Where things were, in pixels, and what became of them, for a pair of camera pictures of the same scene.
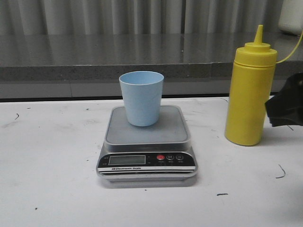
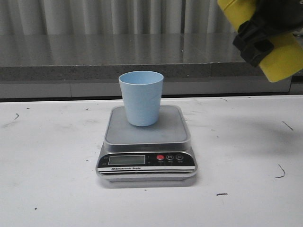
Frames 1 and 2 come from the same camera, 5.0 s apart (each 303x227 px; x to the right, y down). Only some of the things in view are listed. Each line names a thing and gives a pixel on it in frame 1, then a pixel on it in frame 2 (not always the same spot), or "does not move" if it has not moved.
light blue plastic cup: x=142 y=91 does not move
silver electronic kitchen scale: x=162 y=152 does not move
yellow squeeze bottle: x=251 y=84 → x=287 y=57
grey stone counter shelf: x=104 y=56 does not move
